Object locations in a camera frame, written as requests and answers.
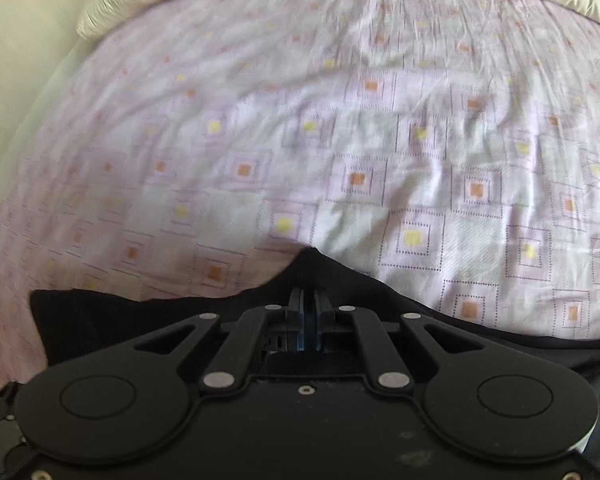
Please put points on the pink patterned bed sheet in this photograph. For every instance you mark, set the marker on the pink patterned bed sheet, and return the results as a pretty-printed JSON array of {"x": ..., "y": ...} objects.
[{"x": 300, "y": 150}]

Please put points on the black pants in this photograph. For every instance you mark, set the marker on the black pants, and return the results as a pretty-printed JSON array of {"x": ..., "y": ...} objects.
[{"x": 130, "y": 315}]

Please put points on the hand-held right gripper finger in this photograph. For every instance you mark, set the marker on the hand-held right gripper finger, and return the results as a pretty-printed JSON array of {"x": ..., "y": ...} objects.
[
  {"x": 304, "y": 321},
  {"x": 316, "y": 321}
]

